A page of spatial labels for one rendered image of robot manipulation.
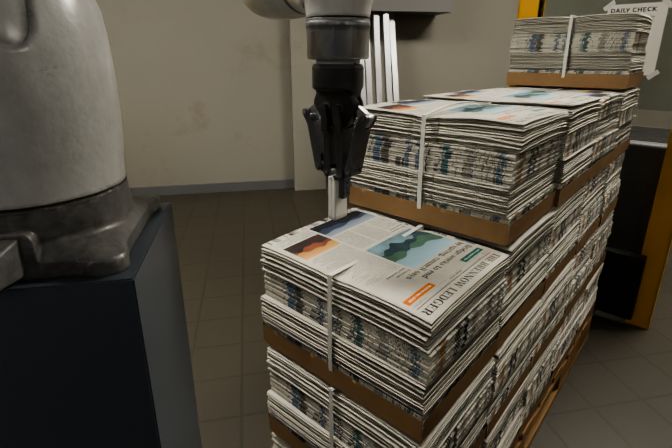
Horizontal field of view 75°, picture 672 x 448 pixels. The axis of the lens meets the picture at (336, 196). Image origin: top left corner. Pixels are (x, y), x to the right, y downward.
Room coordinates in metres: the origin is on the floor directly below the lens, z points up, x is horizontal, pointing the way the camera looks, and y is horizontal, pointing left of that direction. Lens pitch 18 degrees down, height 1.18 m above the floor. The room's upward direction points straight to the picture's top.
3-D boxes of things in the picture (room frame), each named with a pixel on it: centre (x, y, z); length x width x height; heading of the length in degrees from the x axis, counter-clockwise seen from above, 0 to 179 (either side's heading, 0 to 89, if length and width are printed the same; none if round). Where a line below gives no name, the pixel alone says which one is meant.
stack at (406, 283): (1.08, -0.37, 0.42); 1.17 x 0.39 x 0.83; 139
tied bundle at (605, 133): (1.40, -0.66, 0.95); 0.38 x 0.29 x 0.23; 48
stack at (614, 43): (1.62, -0.85, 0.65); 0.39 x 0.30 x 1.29; 49
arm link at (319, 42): (0.66, 0.00, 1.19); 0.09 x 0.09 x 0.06
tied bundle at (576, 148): (1.18, -0.46, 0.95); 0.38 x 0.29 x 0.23; 49
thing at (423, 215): (0.96, -0.27, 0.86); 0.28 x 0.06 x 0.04; 139
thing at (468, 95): (1.18, -0.47, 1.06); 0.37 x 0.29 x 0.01; 49
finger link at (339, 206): (0.65, -0.01, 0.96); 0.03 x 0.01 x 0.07; 139
